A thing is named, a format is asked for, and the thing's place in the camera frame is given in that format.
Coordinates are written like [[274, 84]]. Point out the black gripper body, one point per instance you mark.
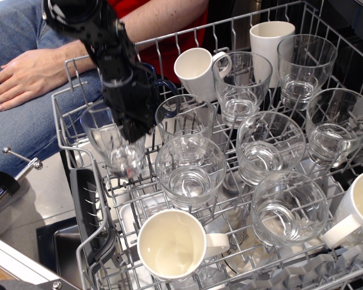
[[132, 101]]

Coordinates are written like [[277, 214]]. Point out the clear glass cup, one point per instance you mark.
[[122, 158]]

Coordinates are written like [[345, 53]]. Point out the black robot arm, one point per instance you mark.
[[97, 26]]

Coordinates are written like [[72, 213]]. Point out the person's forearm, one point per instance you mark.
[[157, 21]]

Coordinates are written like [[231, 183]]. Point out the tall white cup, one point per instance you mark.
[[264, 40]]

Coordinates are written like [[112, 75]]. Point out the person's bare hand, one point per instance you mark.
[[27, 75]]

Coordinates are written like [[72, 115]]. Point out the dark blue mug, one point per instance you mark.
[[160, 88]]

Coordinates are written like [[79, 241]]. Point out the clear glass behind centre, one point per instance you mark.
[[185, 115]]

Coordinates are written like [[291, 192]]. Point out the clear glass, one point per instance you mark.
[[334, 126], [241, 83], [287, 209], [305, 62], [268, 142], [185, 115], [190, 169]]

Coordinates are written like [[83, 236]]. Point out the white tilted mug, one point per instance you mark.
[[194, 70]]

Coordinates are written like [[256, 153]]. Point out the clear glass front centre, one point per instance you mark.
[[190, 169]]

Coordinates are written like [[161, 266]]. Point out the white lower dishwasher tray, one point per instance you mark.
[[130, 202]]

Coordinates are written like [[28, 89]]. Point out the blue jeans leg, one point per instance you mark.
[[29, 44]]

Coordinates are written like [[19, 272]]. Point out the clear glass top centre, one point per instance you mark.
[[241, 83]]

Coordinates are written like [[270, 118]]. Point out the clear glass middle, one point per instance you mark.
[[268, 142]]

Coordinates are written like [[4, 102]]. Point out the cream mug front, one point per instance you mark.
[[172, 244]]

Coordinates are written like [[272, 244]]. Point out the clear glass top right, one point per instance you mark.
[[305, 62]]

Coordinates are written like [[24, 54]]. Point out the clear glass front right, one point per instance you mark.
[[287, 209]]

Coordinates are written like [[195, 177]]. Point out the white mug right edge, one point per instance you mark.
[[347, 225]]

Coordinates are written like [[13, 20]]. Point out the grey plastic tine holder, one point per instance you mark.
[[323, 271]]

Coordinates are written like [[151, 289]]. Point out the grey wire dishwasher rack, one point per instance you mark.
[[348, 74]]

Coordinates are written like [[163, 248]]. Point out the grey plastic rack handle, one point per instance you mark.
[[90, 219]]

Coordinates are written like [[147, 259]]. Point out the black cylinder mount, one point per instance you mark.
[[8, 183]]

